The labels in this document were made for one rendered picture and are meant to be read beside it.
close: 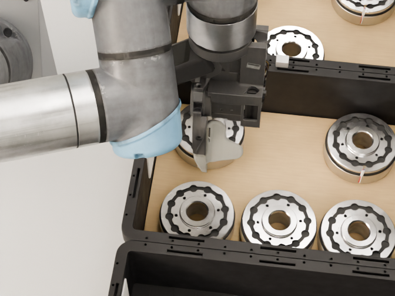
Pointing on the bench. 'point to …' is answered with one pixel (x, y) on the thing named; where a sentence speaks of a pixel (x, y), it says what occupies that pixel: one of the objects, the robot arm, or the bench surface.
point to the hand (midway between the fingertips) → (201, 146)
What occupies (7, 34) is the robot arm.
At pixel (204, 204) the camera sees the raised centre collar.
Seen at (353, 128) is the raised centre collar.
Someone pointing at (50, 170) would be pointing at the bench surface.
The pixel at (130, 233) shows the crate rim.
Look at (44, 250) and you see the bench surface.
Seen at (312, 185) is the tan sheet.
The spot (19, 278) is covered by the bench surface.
